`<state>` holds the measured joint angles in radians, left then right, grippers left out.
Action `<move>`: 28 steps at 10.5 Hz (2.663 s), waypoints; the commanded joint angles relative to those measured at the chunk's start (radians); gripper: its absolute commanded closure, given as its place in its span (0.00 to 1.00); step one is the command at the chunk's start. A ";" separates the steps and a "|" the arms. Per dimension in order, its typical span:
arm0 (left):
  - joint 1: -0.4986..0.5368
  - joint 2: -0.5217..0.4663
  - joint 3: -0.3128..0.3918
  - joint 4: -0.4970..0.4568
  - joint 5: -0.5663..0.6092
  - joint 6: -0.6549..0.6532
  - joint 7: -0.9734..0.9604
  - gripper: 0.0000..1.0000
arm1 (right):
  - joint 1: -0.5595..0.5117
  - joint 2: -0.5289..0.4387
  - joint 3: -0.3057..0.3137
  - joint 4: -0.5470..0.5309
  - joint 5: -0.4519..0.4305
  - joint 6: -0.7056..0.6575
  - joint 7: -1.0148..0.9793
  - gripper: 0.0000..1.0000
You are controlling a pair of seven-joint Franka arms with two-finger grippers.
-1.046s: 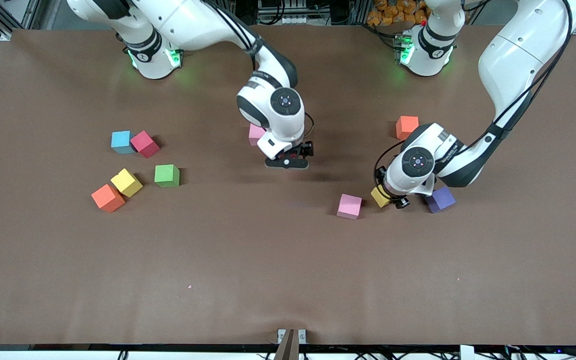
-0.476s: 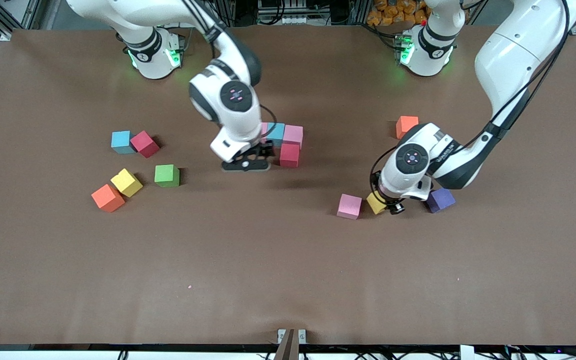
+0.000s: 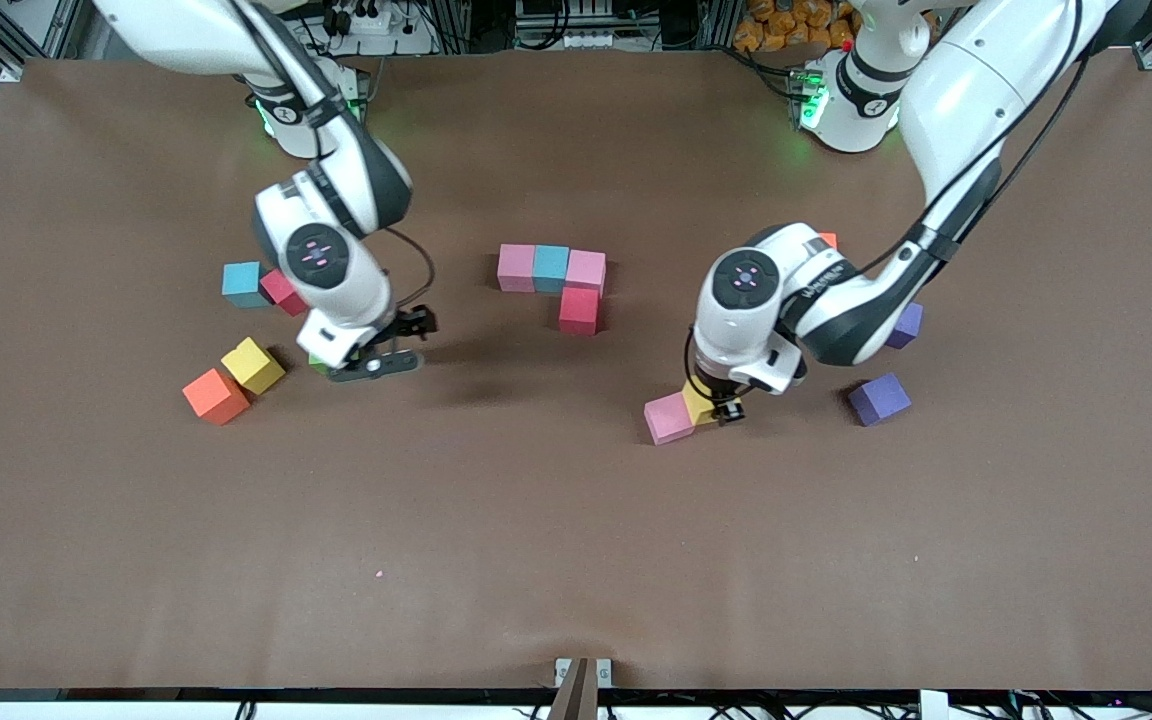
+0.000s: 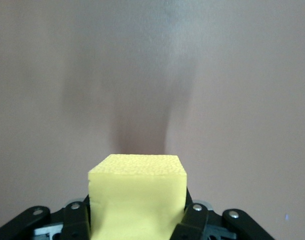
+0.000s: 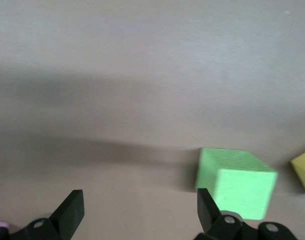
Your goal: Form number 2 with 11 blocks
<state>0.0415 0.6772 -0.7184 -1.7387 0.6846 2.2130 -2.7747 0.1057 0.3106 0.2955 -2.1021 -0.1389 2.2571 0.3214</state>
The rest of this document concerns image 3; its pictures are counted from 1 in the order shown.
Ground small metal bracket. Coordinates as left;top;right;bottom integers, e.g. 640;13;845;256
554;657;614;689

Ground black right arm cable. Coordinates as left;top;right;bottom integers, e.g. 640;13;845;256
226;0;436;313

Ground yellow foam block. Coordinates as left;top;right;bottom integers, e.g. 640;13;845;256
681;380;723;427
221;337;287;395

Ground white power strip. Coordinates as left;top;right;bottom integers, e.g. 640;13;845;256
321;0;437;56

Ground purple foam block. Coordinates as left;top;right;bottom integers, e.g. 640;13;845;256
886;302;925;350
848;372;912;428

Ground orange snack bags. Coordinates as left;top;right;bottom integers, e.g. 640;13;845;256
733;0;862;53

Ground light blue foam block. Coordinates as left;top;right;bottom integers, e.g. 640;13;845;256
222;261;272;309
534;245;572;294

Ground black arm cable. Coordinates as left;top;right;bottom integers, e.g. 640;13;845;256
226;0;436;313
684;0;1097;403

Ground crimson foam block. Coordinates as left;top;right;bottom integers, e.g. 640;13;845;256
261;268;307;317
558;287;601;337

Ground pink foam block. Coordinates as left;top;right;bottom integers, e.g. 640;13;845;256
497;244;538;294
644;392;697;446
566;250;608;298

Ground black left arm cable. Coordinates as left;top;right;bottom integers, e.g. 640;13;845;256
684;0;1097;403

